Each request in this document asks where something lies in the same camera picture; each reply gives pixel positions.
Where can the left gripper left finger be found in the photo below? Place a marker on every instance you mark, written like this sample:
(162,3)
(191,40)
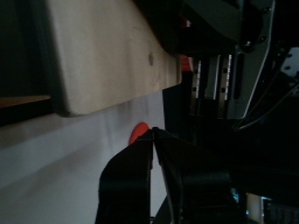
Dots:
(124,180)

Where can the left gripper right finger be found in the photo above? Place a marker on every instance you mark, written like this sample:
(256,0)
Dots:
(194,186)

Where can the flat red dough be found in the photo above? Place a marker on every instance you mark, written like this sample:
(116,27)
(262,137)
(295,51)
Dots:
(136,132)

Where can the red plastic cup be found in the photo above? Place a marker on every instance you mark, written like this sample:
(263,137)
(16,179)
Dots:
(186,62)

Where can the white plastic cutting board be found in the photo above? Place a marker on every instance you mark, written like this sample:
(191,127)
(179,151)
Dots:
(51,175)

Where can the wooden drawer box frame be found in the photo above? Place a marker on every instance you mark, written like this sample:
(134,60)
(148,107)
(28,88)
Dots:
(108,52)

